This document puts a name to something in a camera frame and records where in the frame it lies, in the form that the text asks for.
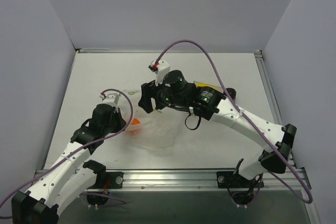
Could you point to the aluminium right side rail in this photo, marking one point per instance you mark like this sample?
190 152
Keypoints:
270 93

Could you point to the dark brown mangosteen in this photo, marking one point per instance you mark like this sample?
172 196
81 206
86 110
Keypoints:
232 92

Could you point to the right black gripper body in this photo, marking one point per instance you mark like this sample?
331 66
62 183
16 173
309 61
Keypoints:
150 96

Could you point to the aluminium front rail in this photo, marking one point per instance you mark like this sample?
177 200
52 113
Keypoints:
172 179

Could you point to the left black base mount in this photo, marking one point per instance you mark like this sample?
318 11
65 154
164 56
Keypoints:
108 180

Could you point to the orange fruit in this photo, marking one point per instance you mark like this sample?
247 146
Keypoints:
135 127

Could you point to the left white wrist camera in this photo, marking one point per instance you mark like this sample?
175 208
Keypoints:
111 99

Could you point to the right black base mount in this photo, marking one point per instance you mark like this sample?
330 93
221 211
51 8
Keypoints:
228 180

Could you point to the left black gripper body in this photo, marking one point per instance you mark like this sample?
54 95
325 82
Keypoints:
115 122

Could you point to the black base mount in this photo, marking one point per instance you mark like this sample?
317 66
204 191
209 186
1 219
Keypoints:
108 180
228 180

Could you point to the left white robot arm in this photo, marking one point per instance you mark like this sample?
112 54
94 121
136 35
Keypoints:
72 173

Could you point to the aluminium rail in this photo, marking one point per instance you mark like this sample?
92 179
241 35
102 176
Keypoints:
172 179
270 93

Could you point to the yellow banana bunch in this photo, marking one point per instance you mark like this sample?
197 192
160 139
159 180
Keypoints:
201 84

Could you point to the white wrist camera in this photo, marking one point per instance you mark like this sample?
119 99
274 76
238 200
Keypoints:
111 99
160 68

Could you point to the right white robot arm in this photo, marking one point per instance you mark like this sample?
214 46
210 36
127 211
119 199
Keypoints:
206 102

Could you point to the translucent plastic bag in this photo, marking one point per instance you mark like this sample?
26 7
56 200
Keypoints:
160 128

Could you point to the clear plastic box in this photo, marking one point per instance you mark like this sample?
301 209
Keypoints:
222 91

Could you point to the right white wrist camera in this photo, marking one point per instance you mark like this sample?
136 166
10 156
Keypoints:
160 68

